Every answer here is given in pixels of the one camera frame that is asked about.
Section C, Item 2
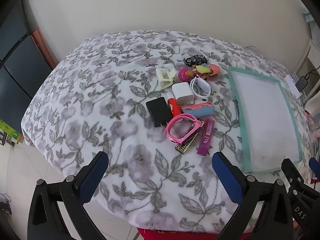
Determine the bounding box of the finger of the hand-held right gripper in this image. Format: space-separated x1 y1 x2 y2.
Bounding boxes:
309 157 320 180
281 158 305 193

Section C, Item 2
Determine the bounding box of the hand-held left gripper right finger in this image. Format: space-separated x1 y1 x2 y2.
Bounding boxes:
212 151 297 240

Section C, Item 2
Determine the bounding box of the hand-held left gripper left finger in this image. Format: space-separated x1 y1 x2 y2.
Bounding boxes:
27 151 109 240

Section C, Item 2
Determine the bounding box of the purple rectangular packet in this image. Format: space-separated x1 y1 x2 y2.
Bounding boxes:
197 119 215 156

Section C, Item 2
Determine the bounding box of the gold patterned lighter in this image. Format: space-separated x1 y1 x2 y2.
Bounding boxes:
174 118 205 155

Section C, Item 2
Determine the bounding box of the white tray with green rim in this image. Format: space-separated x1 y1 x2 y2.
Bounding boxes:
227 66 303 173

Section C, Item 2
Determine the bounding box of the red toothpaste tube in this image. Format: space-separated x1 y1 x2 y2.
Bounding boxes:
165 92 182 118

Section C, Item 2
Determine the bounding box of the black charger plug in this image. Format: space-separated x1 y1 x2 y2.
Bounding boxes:
146 97 173 128

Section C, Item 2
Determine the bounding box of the white charger plug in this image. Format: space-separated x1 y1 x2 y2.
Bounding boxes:
171 82 195 104

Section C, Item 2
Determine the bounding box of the orange and yellow toy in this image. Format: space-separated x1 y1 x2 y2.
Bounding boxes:
195 64 222 77

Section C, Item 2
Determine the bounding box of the pink puppy toy figure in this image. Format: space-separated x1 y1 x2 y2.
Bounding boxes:
178 67 209 83

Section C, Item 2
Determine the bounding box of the cream hair claw clip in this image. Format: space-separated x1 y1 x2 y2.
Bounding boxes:
156 67 176 89

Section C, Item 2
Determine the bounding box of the floral grey white blanket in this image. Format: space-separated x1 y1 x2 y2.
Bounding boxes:
21 30 320 233

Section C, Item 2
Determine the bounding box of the red stool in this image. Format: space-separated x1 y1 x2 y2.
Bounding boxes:
136 226 253 240

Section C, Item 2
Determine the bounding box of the grey power bank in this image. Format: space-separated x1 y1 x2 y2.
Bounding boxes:
295 76 310 92

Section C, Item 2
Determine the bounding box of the white power strip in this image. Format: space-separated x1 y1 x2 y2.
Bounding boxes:
284 74 304 99

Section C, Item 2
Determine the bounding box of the green box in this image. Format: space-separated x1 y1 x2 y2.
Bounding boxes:
0 119 24 145

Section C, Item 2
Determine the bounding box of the white shelf unit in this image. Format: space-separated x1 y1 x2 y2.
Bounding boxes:
306 37 320 80

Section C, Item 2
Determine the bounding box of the black toy car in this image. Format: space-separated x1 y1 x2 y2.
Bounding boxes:
185 54 207 66

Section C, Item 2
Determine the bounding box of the dark cabinet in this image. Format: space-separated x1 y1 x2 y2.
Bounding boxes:
0 2 53 135

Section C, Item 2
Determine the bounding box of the brown board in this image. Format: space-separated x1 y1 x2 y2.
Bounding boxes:
31 29 59 70

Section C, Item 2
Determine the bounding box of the black cable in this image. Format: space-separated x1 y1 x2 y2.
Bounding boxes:
304 66 320 80

